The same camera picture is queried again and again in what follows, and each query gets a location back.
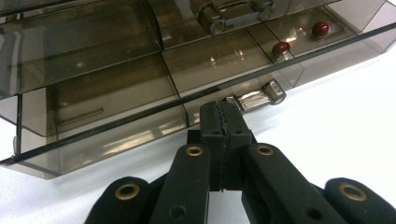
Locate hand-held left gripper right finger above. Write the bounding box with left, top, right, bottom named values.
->
left=223, top=100, right=259, bottom=191

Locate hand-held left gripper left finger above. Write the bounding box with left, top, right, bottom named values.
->
left=186, top=100, right=227, bottom=192

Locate small dark red bead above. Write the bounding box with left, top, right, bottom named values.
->
left=311, top=20, right=336, bottom=40
left=271, top=41, right=295, bottom=62

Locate smoky transparent drawer organizer case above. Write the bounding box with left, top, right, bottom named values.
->
left=0, top=0, right=396, bottom=157

